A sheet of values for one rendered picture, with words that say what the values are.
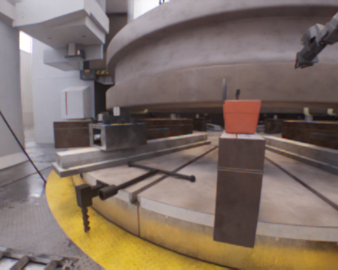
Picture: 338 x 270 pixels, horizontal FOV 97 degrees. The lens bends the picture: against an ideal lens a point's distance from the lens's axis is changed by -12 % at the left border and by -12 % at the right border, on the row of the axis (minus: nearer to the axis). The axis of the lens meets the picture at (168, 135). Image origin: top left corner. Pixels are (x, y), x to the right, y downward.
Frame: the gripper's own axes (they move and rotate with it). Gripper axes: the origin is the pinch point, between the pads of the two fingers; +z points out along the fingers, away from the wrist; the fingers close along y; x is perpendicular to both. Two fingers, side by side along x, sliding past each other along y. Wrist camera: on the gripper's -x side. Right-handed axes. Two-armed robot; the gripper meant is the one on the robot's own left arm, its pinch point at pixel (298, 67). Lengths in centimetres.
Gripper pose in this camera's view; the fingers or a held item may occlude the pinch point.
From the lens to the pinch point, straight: 119.5
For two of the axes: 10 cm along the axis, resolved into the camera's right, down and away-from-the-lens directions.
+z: 1.4, 2.3, 9.6
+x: 0.2, 9.7, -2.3
